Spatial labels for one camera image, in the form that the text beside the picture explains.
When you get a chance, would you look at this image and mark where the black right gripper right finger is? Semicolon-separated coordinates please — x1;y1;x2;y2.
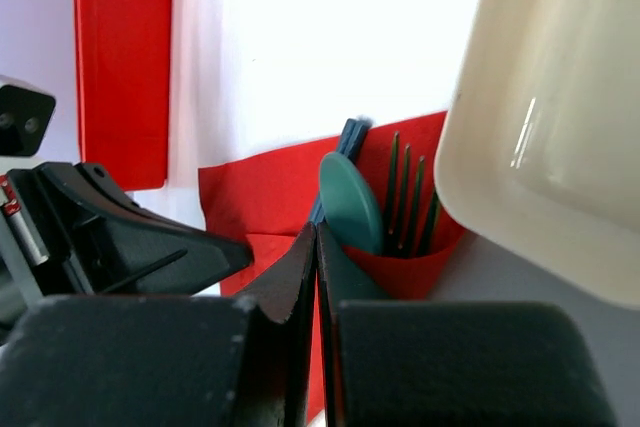
317;225;616;426

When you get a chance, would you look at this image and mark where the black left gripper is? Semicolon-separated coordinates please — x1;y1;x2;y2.
1;161;252;341

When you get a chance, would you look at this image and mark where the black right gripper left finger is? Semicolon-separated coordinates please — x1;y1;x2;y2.
1;224;317;426

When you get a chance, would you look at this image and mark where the iridescent rainbow fork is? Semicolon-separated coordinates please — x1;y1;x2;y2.
383;131;441;259

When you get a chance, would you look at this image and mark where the teal spoon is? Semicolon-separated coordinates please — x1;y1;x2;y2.
319;152;384;255

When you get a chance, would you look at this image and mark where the red plastic tray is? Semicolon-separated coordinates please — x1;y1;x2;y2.
74;0;172;191

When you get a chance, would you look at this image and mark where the beige utensil holder tray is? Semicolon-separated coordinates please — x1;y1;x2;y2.
435;0;639;310

